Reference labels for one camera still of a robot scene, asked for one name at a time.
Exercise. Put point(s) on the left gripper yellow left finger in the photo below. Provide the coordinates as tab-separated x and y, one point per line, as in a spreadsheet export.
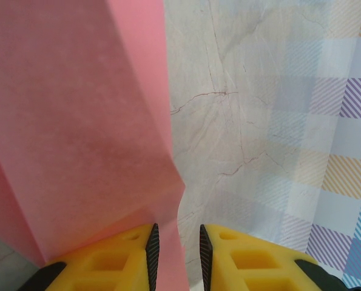
107	266

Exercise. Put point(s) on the pink cloth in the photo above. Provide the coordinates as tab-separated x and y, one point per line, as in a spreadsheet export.
77	106

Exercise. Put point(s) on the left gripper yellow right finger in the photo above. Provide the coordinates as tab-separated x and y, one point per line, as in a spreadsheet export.
253	266

